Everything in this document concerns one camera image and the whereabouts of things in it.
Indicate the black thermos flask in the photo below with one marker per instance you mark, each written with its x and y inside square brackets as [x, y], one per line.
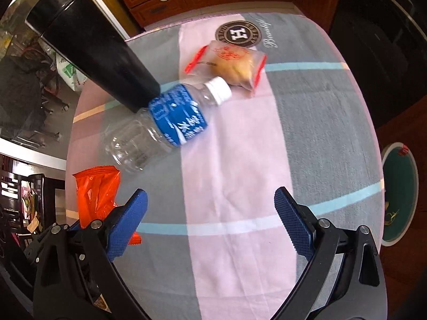
[86, 40]

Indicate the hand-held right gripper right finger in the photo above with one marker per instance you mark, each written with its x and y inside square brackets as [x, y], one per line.
[293, 220]

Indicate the clear plastic water bottle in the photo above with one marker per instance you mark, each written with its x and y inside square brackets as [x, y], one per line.
[173, 116]

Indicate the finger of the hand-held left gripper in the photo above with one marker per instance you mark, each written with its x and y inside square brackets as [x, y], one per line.
[31, 248]

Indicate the orange snack packet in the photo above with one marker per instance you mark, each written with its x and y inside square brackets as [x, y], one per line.
[96, 193]

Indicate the clear wrapped pastry packet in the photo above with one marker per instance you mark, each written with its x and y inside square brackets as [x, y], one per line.
[230, 63]

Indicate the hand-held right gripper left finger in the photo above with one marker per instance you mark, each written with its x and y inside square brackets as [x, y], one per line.
[128, 223]

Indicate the checked pastel tablecloth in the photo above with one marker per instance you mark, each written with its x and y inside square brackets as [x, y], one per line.
[250, 173]

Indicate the teal round trash bin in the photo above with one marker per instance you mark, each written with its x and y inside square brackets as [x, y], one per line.
[398, 190]

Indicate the green white plastic bag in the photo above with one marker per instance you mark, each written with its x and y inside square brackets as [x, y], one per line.
[71, 73]

